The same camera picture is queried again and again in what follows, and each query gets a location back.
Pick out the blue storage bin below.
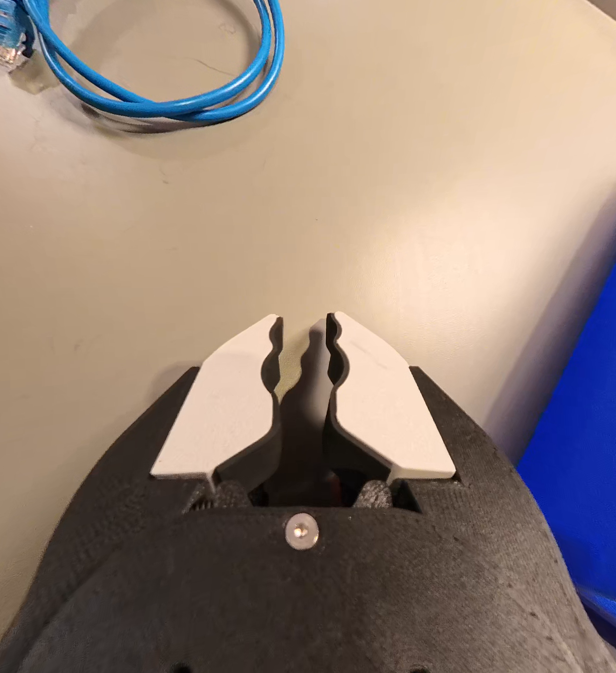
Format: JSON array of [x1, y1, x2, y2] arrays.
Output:
[[514, 203, 616, 644]]

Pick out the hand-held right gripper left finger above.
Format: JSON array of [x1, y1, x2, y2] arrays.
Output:
[[150, 313, 286, 483]]

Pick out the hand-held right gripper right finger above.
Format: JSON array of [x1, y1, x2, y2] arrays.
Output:
[[323, 311, 459, 483]]

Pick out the blue ethernet cable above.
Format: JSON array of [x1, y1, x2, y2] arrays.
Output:
[[0, 0, 287, 126]]

